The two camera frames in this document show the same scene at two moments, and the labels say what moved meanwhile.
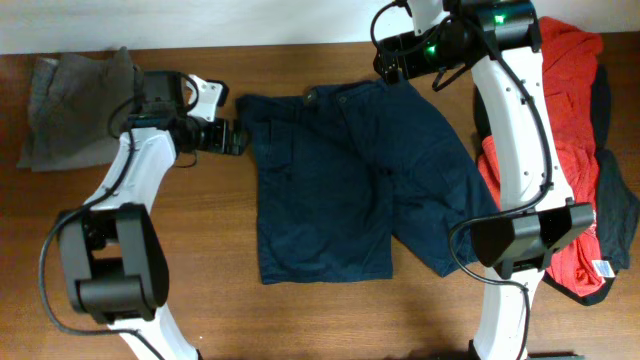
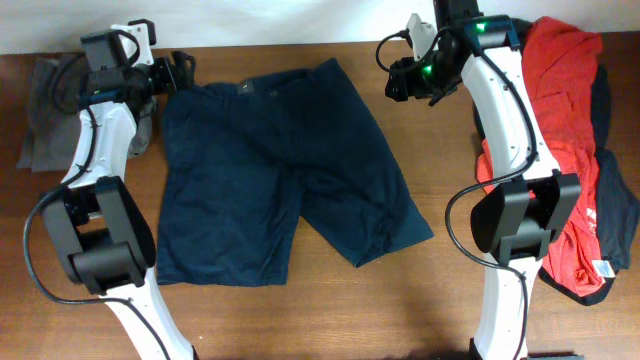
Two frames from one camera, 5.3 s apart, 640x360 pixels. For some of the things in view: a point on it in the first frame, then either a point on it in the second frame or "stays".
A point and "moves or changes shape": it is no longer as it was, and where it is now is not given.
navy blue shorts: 353,180 moves or changes shape
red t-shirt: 570,59 stays
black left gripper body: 211,134 → 162,76
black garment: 620,204 stays
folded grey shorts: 78,104 stays
